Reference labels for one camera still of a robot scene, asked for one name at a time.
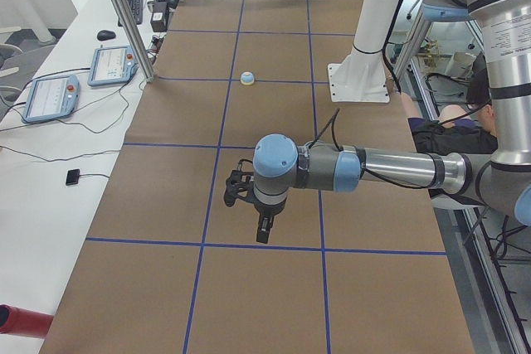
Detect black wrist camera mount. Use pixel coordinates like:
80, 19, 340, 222
223, 158, 256, 207

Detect grey aluminium frame post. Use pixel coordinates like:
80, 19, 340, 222
110, 0, 154, 83

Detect red cylinder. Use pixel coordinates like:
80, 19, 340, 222
1, 304, 54, 338

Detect black keyboard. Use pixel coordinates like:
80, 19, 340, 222
127, 0, 144, 25

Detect seated person in black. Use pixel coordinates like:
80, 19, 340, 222
401, 67, 498, 155

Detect far blue teach pendant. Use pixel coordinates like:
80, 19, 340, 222
87, 46, 138, 87

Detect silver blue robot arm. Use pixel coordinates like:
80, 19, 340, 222
251, 0, 530, 243

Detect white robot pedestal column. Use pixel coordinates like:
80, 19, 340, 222
351, 0, 400, 87

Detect blue teach pendant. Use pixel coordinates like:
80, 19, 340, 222
22, 75, 80, 124
87, 46, 138, 87

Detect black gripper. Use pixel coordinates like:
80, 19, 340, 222
254, 198, 287, 244

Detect blue and cream bell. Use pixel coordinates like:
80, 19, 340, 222
240, 71, 256, 85

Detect near blue teach pendant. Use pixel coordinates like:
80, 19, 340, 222
22, 75, 80, 124

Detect white metal base plate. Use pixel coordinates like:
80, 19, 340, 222
327, 61, 390, 104

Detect small black square device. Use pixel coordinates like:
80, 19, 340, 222
66, 168, 80, 187

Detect black power adapter box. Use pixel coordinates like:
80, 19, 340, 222
150, 2, 169, 32

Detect black computer mouse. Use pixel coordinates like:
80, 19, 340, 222
96, 30, 116, 41

